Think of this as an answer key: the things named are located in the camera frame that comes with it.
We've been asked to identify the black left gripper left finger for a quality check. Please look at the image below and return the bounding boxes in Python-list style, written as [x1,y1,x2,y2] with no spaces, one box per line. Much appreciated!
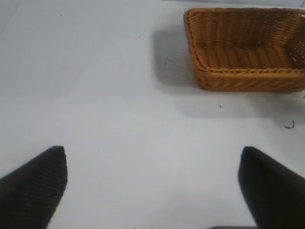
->
[0,146,68,229]

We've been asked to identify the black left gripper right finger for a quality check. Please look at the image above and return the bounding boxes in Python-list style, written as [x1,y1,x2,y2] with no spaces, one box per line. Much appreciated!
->
[237,146,305,229]

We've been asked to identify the brown woven wicker basket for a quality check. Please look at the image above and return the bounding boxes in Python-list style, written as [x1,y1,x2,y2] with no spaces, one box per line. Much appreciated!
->
[183,7,305,92]

